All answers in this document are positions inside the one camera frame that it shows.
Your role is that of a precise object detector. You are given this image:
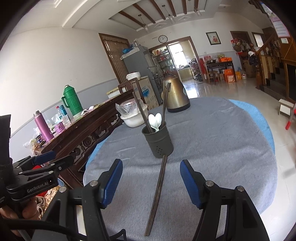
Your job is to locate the white chest freezer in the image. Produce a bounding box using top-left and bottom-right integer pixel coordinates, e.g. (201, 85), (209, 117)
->
(106, 76), (159, 110)

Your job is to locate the dark grey utensil holder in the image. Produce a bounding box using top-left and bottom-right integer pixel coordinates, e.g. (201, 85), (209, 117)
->
(142, 123), (174, 158)

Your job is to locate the white spoon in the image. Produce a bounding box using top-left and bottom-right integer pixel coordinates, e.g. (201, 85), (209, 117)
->
(148, 114), (159, 132)
(155, 113), (162, 130)

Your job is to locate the green thermos jug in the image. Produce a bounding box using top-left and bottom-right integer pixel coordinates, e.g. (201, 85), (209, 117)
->
(61, 85), (83, 116)

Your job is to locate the dark wooden side table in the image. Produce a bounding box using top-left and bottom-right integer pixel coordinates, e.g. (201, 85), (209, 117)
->
(206, 61), (237, 83)

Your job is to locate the gold electric kettle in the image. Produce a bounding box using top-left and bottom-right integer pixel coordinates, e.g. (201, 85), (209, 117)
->
(164, 75), (191, 113)

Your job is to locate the person's left hand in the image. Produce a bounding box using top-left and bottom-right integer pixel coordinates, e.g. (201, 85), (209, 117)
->
(0, 200), (41, 237)

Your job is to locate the red plastic chair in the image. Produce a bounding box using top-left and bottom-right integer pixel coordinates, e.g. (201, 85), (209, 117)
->
(285, 103), (296, 130)

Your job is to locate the round wall clock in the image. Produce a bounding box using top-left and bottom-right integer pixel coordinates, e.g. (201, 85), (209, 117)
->
(158, 35), (168, 44)

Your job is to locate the white bowl with plastic bag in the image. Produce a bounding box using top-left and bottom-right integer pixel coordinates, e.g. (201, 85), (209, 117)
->
(115, 98), (144, 128)

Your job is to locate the white spoon left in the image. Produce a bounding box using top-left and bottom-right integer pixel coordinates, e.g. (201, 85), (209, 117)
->
(148, 114), (159, 132)

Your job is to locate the white spoon right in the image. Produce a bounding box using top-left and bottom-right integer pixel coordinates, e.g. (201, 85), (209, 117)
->
(155, 113), (162, 130)

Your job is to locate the dark carved wooden bench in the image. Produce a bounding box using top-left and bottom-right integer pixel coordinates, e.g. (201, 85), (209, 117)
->
(35, 90), (133, 189)

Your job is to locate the small white step stool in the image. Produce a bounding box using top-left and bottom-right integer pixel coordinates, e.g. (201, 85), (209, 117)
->
(278, 98), (294, 115)

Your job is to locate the grey refrigerator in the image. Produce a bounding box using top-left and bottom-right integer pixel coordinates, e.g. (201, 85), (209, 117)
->
(120, 45), (163, 104)

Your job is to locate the purple thermos bottle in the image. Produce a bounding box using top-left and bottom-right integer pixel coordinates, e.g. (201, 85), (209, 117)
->
(34, 110), (54, 142)

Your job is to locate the blue table cloth underneath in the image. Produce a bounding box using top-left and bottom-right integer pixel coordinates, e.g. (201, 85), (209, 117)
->
(229, 99), (275, 154)

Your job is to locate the framed flower picture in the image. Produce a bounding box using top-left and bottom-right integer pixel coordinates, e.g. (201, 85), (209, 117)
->
(206, 32), (221, 45)

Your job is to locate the grey table cloth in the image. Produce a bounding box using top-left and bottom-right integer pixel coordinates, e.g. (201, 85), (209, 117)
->
(83, 97), (278, 240)

